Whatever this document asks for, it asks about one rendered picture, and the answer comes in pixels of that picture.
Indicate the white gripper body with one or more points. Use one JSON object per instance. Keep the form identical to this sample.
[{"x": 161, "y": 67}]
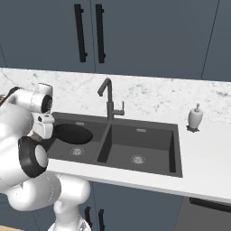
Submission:
[{"x": 44, "y": 130}]

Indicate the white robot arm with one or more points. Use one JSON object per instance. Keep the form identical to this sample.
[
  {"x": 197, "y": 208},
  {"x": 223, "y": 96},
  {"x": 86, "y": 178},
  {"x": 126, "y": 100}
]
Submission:
[{"x": 18, "y": 132}]

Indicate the black frying pan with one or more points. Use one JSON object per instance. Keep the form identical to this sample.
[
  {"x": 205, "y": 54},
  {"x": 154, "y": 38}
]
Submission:
[{"x": 72, "y": 133}]

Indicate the dark grey double sink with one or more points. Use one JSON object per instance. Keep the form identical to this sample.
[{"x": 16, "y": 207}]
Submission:
[{"x": 138, "y": 144}]

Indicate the dark grey tap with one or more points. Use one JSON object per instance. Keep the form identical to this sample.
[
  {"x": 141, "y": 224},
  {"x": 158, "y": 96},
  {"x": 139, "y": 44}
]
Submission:
[{"x": 109, "y": 102}]

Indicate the dark blue lower cupboard door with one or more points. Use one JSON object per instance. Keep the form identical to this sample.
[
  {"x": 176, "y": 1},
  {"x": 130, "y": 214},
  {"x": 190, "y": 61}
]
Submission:
[
  {"x": 138, "y": 210},
  {"x": 6, "y": 215}
]

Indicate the dark blue cupboard door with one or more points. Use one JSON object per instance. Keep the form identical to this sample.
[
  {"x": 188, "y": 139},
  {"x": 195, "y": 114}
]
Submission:
[
  {"x": 138, "y": 210},
  {"x": 219, "y": 42},
  {"x": 6, "y": 215},
  {"x": 153, "y": 36},
  {"x": 39, "y": 33}
]

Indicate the dark blue upper cupboard door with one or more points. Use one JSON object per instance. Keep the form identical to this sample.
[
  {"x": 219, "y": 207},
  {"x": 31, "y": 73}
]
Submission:
[
  {"x": 153, "y": 36},
  {"x": 39, "y": 33},
  {"x": 219, "y": 42}
]

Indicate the white soap dispenser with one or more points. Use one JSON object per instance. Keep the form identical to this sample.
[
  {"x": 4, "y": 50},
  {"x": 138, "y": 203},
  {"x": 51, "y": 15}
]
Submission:
[{"x": 195, "y": 118}]

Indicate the grey dishwasher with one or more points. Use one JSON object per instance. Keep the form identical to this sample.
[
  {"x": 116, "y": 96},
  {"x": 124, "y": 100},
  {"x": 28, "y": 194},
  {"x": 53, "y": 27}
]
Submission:
[{"x": 204, "y": 221}]

